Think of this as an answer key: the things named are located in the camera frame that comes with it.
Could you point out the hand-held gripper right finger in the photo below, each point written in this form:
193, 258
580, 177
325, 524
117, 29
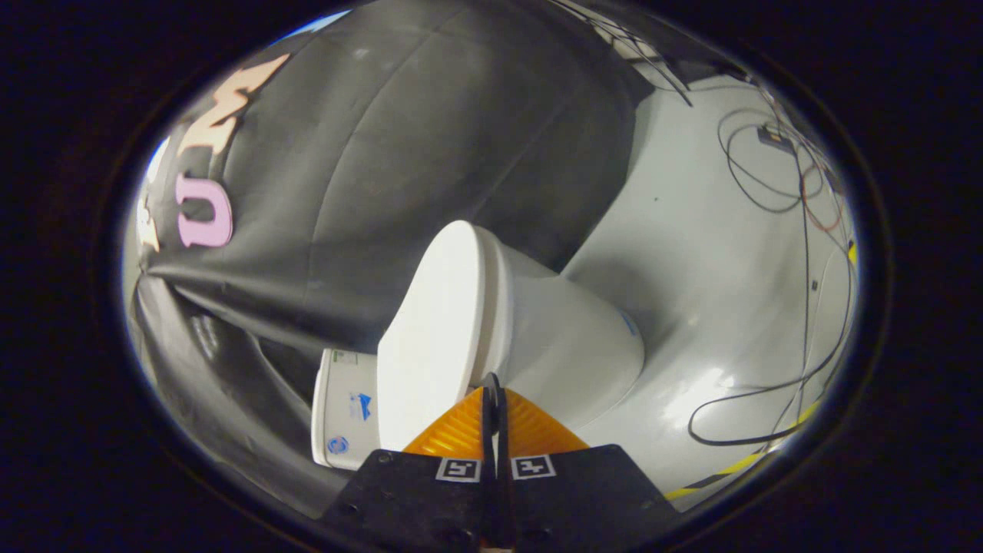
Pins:
584, 499

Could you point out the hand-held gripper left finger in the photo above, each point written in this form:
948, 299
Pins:
415, 499

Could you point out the white toilet lid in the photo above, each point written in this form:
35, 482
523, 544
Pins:
430, 330

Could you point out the white ceramic toilet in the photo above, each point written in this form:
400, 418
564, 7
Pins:
568, 338

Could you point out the yellow black floor tape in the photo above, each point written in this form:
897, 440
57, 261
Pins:
737, 465

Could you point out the black backdrop cloth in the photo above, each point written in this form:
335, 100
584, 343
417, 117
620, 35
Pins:
430, 138

